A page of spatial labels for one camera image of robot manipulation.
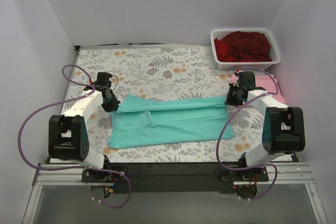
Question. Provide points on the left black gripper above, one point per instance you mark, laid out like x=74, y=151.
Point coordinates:
x=112, y=102

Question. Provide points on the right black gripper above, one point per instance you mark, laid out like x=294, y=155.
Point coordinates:
x=231, y=98

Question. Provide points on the teal t shirt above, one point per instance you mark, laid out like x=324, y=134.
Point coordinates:
x=140, y=122

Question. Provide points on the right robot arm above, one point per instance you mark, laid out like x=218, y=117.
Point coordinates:
x=283, y=131

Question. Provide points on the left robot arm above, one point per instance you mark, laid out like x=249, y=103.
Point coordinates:
x=68, y=137

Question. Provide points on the white plastic laundry basket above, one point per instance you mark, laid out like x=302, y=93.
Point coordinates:
x=274, y=52

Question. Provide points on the folded pink t shirt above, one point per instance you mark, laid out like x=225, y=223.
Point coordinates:
x=265, y=82

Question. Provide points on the bright red t shirt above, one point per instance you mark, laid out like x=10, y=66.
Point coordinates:
x=221, y=50

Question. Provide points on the dark red t shirt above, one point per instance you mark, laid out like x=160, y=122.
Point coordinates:
x=247, y=47

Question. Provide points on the floral table cloth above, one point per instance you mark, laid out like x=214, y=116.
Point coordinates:
x=161, y=74

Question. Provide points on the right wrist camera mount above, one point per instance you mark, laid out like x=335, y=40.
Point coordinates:
x=245, y=79

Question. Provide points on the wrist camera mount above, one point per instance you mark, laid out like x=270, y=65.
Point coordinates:
x=245, y=79
x=105, y=81

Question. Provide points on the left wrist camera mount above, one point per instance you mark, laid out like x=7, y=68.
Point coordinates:
x=105, y=81

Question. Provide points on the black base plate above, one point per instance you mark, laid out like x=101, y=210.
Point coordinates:
x=185, y=177

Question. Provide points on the aluminium front rail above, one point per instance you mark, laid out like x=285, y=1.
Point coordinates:
x=287, y=173

